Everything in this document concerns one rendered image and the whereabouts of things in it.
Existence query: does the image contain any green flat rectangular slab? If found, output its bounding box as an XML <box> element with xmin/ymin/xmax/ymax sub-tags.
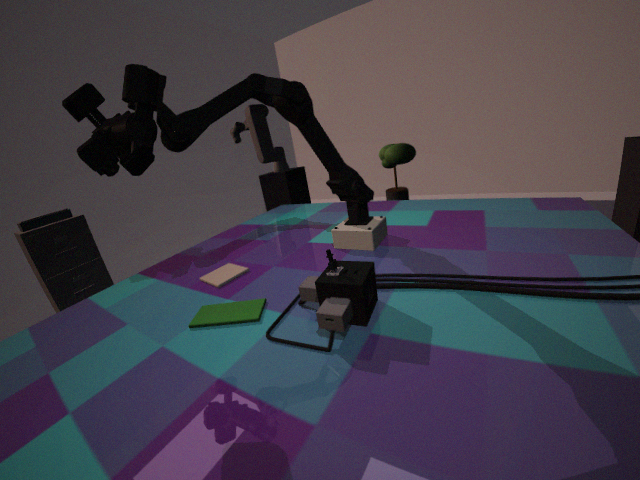
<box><xmin>188</xmin><ymin>298</ymin><xmax>267</xmax><ymax>328</ymax></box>

